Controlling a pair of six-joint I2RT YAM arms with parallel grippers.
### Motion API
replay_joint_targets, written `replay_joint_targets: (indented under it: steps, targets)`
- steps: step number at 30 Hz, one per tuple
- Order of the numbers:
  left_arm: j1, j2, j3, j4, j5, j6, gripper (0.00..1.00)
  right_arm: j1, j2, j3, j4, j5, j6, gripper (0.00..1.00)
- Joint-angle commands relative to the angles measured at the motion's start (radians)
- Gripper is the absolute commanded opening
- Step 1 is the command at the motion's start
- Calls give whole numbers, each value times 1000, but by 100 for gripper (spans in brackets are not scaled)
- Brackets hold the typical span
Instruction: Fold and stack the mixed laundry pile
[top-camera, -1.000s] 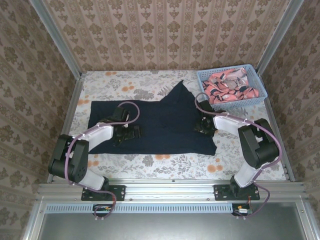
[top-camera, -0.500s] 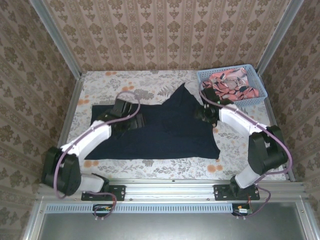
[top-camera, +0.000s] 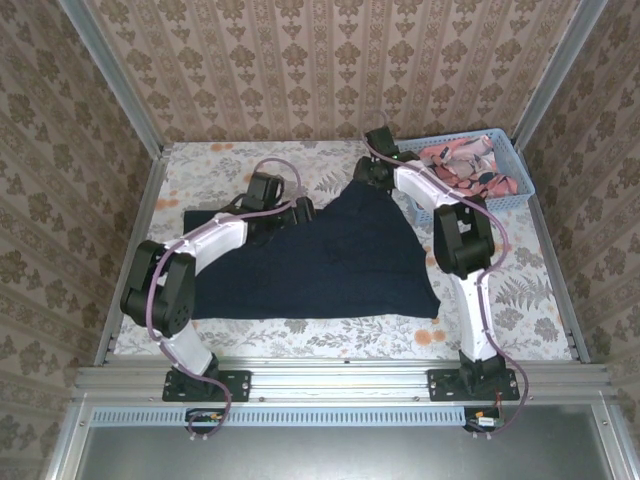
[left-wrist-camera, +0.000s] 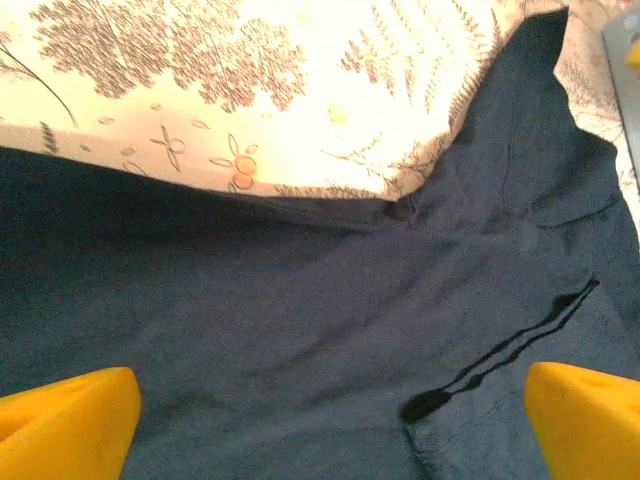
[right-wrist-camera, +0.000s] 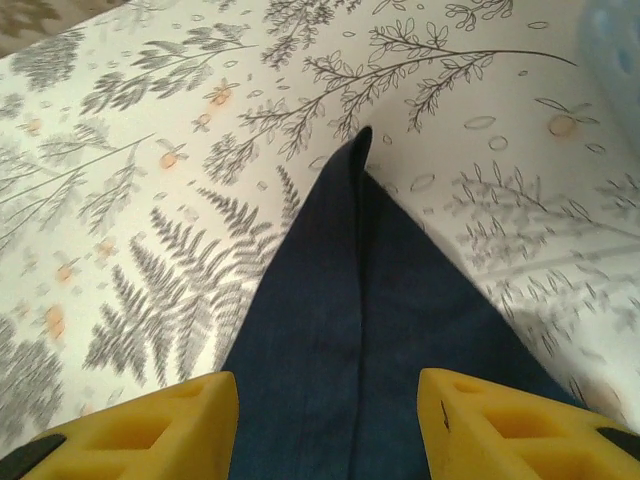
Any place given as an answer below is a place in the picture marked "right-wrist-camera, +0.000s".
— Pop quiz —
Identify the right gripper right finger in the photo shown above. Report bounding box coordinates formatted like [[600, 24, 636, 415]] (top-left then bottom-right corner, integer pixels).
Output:
[[417, 368, 640, 480]]

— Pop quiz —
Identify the navy blue garment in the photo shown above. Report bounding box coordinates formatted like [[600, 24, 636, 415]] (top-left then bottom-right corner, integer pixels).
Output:
[[222, 125, 586, 480]]

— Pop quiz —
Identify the light blue plastic basket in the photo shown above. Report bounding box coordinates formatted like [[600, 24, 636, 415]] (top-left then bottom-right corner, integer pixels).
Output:
[[574, 0, 640, 134]]

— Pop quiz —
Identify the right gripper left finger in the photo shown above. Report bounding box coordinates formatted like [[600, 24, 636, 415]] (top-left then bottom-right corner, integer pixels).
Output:
[[9, 370, 240, 480]]

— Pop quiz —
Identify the floral patterned table cover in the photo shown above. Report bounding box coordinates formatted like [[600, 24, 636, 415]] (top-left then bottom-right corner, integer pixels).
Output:
[[0, 0, 640, 480]]

